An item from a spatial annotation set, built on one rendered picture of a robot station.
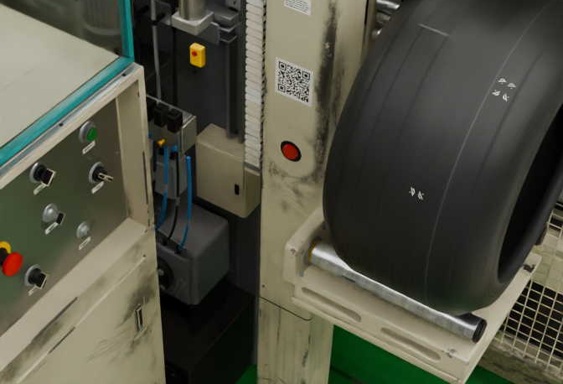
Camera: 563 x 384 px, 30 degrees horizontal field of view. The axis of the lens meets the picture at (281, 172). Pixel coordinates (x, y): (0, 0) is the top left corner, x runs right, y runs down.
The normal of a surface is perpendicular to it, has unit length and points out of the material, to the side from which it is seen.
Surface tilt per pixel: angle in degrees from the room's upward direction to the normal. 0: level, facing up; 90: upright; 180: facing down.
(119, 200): 90
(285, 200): 90
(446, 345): 0
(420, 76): 35
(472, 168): 58
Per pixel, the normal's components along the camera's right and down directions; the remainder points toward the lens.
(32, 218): 0.84, 0.38
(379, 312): 0.03, -0.73
